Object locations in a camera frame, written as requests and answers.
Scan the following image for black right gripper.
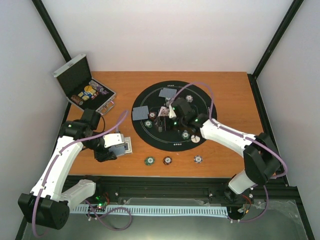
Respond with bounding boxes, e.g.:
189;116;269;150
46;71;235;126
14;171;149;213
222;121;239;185
152;116;186;133

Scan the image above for blue playing card deck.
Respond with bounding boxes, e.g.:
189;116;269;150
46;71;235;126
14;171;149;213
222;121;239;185
109;145;126;157

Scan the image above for blue chip top mat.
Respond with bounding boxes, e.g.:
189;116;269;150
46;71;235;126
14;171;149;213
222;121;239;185
185;95;194;103

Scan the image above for king face-up card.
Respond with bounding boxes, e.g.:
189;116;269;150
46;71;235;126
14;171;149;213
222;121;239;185
158;106;170;117

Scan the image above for white dealer button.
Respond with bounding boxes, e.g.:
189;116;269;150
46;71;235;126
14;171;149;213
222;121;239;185
190;135;201;144

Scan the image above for dealt card top mat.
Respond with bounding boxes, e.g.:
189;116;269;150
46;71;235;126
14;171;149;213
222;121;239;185
158;87;177;99

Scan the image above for dealt card mat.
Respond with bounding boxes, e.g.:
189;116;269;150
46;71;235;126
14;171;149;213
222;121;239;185
131;105;149;121
158;87;177;99

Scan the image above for red chip mat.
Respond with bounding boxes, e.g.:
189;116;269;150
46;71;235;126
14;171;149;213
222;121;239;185
148;112;157;120

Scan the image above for blue white poker chip stack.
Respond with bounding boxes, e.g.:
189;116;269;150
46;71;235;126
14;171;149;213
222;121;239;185
194;155;203;164

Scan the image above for red brown poker chip stack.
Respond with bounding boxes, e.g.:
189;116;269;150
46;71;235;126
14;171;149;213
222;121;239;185
163;156;173;166

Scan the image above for green poker chip stack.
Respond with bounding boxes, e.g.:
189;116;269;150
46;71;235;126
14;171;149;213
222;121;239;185
144;156;155;166

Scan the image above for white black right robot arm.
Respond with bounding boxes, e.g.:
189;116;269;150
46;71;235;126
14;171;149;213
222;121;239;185
154;98;281;203

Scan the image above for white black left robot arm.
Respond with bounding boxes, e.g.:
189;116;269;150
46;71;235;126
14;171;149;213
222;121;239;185
18;109;125;236

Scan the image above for round black poker mat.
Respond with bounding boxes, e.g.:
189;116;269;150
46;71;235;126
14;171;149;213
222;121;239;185
131;80;217;152

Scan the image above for white playing card box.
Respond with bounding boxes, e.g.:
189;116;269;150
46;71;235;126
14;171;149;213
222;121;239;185
124;136;133;155

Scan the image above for chips in case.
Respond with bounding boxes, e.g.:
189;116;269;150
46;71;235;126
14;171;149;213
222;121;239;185
69;79;115;108

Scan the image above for aluminium poker case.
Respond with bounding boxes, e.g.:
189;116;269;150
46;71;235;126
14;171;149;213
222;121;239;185
53;53;116;116

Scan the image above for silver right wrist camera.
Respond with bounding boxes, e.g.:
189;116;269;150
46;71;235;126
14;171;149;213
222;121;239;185
165;97;177;119

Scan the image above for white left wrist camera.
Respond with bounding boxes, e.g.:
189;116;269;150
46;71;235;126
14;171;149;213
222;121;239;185
102;133;125;148

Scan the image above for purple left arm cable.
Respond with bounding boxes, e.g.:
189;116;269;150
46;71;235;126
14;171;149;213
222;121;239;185
31;109;133;238

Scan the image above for light blue cable duct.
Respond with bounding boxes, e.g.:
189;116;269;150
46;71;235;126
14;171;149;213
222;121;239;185
69;203;230;218

